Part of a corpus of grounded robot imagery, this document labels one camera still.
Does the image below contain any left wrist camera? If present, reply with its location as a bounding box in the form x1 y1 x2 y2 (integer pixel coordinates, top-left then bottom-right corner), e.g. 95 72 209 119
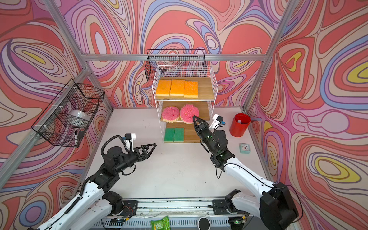
123 133 136 151

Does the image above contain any silver bowl in basket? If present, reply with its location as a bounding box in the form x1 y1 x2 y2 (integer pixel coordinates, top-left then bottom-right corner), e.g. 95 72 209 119
69 110 91 120

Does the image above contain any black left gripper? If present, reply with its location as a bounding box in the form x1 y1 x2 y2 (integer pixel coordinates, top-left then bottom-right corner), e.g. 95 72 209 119
113 144 155 176

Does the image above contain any black wire basket wall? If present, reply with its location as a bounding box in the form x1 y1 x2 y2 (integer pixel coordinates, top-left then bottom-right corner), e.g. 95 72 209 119
32 80 105 148
144 48 207 81

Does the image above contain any yellow green sponge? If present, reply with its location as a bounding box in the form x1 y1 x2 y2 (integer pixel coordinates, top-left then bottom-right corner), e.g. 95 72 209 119
173 128 184 143
164 128 175 143

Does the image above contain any pink smiley sponge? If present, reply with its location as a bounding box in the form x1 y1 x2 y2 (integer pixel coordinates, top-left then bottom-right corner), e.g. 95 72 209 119
180 104 199 124
162 106 180 123

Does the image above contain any white wire wooden shelf rack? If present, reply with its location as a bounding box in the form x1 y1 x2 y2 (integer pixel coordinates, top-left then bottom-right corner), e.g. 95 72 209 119
152 65 218 143

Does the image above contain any red ribbed metal bucket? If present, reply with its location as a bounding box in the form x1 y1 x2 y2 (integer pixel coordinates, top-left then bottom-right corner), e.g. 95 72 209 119
230 113 251 138

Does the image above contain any black marker in basket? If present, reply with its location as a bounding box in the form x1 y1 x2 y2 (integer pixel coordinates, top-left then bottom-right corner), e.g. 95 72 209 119
74 130 79 147

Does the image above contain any black wire basket back wall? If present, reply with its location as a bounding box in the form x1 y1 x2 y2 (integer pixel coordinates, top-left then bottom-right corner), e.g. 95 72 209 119
144 48 207 81

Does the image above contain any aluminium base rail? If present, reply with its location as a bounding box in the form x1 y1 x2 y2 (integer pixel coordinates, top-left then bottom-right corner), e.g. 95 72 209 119
90 197 266 230

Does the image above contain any small mint alarm clock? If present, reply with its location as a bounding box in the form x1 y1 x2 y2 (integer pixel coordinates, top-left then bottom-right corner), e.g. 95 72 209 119
239 143 251 154

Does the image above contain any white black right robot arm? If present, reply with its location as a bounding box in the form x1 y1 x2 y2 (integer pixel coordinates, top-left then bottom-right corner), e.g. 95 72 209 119
193 115 299 230

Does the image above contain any orange yellow sponge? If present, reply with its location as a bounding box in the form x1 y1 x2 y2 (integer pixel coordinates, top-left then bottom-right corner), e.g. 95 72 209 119
170 80 185 97
155 80 172 97
184 81 198 98

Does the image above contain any green snack packet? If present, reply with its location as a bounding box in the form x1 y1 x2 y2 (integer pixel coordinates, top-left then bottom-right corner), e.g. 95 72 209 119
150 216 171 230

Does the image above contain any black wire basket left wall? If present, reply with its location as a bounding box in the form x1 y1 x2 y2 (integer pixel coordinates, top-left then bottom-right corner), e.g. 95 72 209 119
32 80 105 148

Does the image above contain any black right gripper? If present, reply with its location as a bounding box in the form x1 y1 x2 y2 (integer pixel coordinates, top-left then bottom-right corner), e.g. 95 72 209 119
192 115 218 154

